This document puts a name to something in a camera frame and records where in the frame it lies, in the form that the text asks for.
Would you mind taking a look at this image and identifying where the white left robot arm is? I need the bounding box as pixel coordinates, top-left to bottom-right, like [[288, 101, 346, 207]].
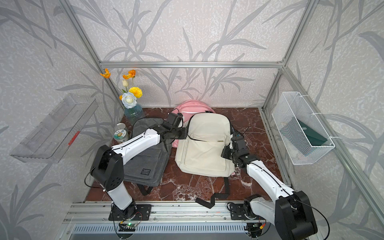
[[90, 113, 186, 219]]

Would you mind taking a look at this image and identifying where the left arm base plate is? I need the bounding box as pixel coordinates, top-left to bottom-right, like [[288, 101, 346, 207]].
[[109, 204, 152, 222]]

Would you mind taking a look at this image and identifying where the pink backpack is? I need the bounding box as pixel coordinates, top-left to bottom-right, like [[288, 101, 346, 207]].
[[170, 99, 215, 148]]

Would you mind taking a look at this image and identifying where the green box in basket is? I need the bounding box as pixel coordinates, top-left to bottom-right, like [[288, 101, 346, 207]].
[[280, 117, 327, 156]]

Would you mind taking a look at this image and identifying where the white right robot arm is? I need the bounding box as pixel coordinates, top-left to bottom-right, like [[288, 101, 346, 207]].
[[222, 134, 318, 240]]

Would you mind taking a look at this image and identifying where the beige backpack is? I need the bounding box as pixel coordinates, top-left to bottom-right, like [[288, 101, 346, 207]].
[[175, 113, 235, 209]]

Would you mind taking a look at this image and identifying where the blue glass vase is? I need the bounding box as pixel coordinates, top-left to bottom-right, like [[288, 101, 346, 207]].
[[124, 104, 145, 126]]

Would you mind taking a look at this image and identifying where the sunflower label plastic can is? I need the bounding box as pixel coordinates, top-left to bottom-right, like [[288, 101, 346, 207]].
[[114, 129, 129, 143]]

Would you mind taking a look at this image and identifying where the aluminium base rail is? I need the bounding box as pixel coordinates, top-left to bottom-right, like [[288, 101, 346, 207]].
[[63, 198, 276, 224]]

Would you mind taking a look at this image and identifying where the artificial flower bouquet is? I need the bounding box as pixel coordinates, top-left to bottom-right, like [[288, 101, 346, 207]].
[[100, 69, 143, 110]]

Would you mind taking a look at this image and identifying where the clear acrylic wall shelf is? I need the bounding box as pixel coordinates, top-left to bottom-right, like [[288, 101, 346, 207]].
[[10, 94, 99, 164]]

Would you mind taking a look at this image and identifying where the grey backpack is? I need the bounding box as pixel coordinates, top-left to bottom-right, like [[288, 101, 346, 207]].
[[121, 116, 173, 196]]

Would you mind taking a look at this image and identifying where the white wire mesh basket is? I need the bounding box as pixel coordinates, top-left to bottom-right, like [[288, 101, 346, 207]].
[[272, 92, 335, 166]]

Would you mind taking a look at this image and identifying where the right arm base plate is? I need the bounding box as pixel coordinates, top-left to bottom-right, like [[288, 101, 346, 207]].
[[226, 202, 248, 220]]

